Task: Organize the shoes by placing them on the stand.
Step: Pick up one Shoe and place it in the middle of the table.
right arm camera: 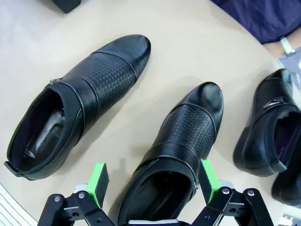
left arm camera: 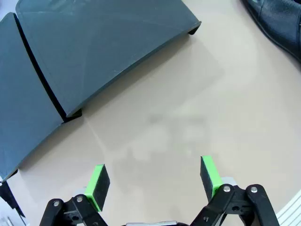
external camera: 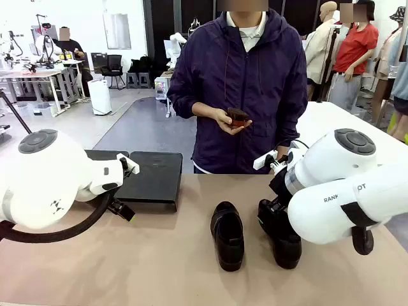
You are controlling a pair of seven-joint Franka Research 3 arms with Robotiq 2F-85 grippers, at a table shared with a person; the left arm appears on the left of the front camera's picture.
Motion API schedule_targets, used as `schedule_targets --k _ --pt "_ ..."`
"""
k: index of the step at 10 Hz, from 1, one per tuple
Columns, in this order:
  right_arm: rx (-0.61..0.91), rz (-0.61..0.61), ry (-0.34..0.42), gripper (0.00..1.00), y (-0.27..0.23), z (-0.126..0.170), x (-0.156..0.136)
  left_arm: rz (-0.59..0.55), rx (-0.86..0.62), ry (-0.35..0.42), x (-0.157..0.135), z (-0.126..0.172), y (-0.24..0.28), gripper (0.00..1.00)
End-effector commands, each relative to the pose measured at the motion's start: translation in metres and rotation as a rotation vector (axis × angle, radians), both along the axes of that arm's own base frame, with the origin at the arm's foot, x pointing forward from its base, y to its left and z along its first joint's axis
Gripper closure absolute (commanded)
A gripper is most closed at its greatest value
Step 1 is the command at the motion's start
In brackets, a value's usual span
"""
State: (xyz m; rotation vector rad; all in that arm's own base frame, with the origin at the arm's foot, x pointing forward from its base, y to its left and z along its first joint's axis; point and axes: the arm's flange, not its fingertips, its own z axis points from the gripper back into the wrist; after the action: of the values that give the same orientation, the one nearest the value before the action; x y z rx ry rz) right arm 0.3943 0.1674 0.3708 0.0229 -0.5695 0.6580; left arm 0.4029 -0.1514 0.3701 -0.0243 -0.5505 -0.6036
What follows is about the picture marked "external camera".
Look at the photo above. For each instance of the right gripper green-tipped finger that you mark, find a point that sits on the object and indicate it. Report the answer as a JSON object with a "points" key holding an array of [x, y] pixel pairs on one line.
{"points": [[282, 208], [266, 210]]}

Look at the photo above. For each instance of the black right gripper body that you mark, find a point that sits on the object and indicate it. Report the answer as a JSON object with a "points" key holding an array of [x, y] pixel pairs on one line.
{"points": [[279, 188]]}

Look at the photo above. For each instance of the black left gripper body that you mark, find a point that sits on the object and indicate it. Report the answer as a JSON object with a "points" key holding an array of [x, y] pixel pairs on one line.
{"points": [[115, 204]]}

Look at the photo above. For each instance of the dark red phone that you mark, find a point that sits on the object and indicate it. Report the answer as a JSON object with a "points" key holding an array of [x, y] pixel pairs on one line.
{"points": [[239, 114]]}

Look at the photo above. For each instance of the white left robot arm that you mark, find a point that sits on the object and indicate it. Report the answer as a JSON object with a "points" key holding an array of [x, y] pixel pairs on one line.
{"points": [[48, 178]]}

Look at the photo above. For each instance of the person's right forearm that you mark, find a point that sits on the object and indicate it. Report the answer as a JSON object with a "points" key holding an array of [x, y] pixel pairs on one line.
{"points": [[202, 110]]}

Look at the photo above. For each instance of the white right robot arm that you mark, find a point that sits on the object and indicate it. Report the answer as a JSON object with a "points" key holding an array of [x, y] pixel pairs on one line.
{"points": [[334, 207]]}

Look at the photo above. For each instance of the person's left forearm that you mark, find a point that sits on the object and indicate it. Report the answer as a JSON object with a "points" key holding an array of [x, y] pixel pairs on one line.
{"points": [[282, 152]]}

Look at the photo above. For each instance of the black shoe stand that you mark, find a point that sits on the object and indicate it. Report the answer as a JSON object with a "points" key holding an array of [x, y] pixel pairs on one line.
{"points": [[150, 178], [105, 154]]}

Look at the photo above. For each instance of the person's right hand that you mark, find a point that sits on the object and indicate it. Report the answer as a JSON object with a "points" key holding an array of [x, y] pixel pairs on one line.
{"points": [[234, 130]]}

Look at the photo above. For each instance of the white side table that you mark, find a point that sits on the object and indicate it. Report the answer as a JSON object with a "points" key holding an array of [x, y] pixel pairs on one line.
{"points": [[334, 118]]}

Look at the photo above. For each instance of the white air purifier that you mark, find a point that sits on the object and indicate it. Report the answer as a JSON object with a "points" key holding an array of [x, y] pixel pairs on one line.
{"points": [[99, 95]]}

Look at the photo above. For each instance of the person in purple jacket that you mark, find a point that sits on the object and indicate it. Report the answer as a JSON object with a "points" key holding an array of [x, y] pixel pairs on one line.
{"points": [[242, 79]]}

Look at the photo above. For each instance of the clear storage bin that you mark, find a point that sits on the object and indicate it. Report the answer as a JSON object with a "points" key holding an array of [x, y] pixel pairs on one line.
{"points": [[38, 110]]}

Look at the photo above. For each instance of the white computer case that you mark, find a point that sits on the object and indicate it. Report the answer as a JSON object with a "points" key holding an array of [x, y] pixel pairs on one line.
{"points": [[161, 89]]}

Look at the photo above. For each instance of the grey stool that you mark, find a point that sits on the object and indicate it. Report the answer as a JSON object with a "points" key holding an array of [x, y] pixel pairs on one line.
{"points": [[132, 79], [144, 79]]}

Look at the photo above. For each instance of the black slanted tripod leg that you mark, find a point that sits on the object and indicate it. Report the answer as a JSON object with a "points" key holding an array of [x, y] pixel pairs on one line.
{"points": [[16, 114]]}

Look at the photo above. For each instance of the black office chair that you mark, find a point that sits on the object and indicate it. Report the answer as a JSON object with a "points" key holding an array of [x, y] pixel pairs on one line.
{"points": [[113, 67]]}

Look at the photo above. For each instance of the small wooden-top cart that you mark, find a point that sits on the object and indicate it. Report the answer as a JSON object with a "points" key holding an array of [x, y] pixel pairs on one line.
{"points": [[166, 75]]}

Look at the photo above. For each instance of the mannequin in beige coat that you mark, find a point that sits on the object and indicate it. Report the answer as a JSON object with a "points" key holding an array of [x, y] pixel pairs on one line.
{"points": [[318, 54]]}

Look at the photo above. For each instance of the black bag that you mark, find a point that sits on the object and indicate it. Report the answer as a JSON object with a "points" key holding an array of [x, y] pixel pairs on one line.
{"points": [[141, 65]]}

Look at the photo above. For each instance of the white workshop desk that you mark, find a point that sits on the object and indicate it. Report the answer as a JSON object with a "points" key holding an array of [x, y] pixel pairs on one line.
{"points": [[32, 75]]}

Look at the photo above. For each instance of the person in red shirt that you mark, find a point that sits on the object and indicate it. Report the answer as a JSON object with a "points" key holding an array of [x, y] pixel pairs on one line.
{"points": [[354, 48]]}

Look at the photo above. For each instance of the mannequin in light blue top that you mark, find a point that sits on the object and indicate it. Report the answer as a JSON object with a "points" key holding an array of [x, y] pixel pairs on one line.
{"points": [[401, 76]]}

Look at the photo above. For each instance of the small white background robot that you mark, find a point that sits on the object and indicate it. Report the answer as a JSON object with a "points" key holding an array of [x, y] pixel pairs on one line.
{"points": [[177, 38]]}

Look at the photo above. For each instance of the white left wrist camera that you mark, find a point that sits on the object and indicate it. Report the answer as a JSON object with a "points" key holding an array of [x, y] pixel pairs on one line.
{"points": [[130, 165]]}

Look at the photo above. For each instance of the grey wall board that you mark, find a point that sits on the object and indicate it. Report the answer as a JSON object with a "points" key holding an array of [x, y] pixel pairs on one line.
{"points": [[117, 32]]}

